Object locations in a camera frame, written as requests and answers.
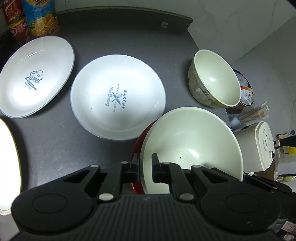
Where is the brown bowl with packets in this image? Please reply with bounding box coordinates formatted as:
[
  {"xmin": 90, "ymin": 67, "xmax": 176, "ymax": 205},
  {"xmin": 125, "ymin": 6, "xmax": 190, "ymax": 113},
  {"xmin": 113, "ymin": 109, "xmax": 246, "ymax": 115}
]
[{"xmin": 226, "ymin": 69, "xmax": 254, "ymax": 114}]

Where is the upper red can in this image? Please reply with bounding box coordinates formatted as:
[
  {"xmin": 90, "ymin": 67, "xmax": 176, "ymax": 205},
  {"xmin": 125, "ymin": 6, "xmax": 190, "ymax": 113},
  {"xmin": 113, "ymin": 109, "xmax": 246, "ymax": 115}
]
[{"xmin": 2, "ymin": 0, "xmax": 25, "ymax": 25}]

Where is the red can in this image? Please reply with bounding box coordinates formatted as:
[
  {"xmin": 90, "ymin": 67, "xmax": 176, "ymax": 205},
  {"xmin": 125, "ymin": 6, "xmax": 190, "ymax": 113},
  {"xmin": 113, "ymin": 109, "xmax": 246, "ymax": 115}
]
[
  {"xmin": 9, "ymin": 17, "xmax": 31, "ymax": 46},
  {"xmin": 2, "ymin": 0, "xmax": 25, "ymax": 25}
]

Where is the white plate Bakery print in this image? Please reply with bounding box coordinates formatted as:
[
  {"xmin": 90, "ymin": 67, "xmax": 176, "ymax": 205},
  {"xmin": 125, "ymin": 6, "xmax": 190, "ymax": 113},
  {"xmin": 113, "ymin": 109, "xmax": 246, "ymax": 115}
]
[{"xmin": 70, "ymin": 54, "xmax": 166, "ymax": 141}]

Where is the white plate Sweet print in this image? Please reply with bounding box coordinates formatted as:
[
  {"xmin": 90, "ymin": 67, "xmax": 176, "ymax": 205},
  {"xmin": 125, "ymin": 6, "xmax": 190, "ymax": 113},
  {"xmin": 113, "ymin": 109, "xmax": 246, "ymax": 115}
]
[{"xmin": 1, "ymin": 36, "xmax": 75, "ymax": 118}]

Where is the lower red can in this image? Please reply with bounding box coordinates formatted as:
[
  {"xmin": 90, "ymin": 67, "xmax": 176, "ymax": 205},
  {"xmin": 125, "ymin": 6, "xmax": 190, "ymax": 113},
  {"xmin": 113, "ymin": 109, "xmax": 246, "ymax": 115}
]
[{"xmin": 9, "ymin": 17, "xmax": 31, "ymax": 46}]

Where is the white electric kettle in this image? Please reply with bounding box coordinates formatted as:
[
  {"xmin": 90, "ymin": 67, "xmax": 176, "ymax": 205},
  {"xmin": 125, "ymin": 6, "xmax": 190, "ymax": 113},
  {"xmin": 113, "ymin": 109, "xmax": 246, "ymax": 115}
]
[{"xmin": 234, "ymin": 121, "xmax": 275, "ymax": 173}]

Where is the red and black bowl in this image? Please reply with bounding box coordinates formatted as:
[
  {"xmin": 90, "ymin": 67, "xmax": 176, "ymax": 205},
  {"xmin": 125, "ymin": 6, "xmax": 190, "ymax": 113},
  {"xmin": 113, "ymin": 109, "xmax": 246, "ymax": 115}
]
[{"xmin": 130, "ymin": 121, "xmax": 156, "ymax": 194}]

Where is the cream bowl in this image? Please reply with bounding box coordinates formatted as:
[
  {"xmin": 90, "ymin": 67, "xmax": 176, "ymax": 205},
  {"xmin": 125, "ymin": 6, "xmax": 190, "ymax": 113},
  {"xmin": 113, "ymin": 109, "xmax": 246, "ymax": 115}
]
[
  {"xmin": 188, "ymin": 49, "xmax": 241, "ymax": 108},
  {"xmin": 140, "ymin": 107, "xmax": 243, "ymax": 194}
]

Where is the orange juice bottle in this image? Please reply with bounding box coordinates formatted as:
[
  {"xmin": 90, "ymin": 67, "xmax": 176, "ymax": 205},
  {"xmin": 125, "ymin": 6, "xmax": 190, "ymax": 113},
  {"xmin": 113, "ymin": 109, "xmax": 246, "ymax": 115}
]
[{"xmin": 22, "ymin": 0, "xmax": 60, "ymax": 38}]

